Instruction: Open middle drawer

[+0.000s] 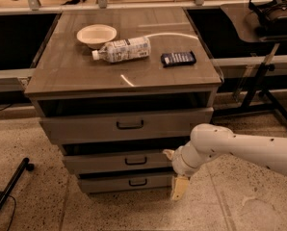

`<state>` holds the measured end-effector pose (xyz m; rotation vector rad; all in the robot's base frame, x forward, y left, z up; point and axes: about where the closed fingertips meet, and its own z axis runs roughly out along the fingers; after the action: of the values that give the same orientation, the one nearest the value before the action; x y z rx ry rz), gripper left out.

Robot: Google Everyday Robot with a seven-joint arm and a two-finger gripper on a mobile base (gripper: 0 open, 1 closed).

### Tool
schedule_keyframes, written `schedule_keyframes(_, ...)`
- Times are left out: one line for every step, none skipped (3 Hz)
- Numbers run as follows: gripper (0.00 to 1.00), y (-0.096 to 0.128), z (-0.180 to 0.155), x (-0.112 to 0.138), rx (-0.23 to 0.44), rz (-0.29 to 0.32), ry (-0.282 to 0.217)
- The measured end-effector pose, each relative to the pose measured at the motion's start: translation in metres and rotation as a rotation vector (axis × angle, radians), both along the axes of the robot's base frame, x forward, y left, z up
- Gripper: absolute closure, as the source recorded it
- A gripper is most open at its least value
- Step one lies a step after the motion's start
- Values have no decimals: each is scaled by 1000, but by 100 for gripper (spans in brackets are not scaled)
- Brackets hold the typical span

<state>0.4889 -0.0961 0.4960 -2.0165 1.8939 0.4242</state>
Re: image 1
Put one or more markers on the dark blue snack packet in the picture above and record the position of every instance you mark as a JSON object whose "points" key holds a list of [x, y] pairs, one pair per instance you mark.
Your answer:
{"points": [[178, 59]]}

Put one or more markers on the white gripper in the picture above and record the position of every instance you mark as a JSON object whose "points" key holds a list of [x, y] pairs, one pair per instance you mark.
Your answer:
{"points": [[179, 165]]}

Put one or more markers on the white bowl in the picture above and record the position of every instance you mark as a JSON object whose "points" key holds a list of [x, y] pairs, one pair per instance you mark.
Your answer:
{"points": [[94, 36]]}

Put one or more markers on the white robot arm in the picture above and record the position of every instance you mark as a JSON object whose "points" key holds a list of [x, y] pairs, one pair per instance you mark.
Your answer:
{"points": [[208, 142]]}

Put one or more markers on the black headset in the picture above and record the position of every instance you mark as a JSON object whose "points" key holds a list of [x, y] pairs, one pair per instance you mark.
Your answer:
{"points": [[272, 16]]}

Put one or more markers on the grey top drawer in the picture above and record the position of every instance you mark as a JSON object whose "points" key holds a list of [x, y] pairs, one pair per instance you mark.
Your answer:
{"points": [[123, 126]]}

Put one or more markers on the black side table stand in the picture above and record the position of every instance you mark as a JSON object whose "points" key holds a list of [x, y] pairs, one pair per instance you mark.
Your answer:
{"points": [[250, 28]]}

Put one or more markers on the grey bottom drawer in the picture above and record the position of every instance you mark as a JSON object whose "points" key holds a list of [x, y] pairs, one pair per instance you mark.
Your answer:
{"points": [[131, 182]]}

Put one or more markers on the grey drawer cabinet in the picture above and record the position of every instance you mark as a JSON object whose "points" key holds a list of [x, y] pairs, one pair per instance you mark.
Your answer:
{"points": [[69, 82]]}

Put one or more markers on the grey drawer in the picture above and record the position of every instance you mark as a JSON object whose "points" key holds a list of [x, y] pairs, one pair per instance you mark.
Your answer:
{"points": [[117, 161], [131, 182], [123, 126]]}

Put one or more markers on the black stand leg left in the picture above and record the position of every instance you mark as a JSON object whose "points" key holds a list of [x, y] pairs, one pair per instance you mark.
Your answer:
{"points": [[24, 165]]}

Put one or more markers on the plastic bottle with label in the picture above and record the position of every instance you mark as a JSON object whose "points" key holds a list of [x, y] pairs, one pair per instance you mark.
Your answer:
{"points": [[123, 50]]}

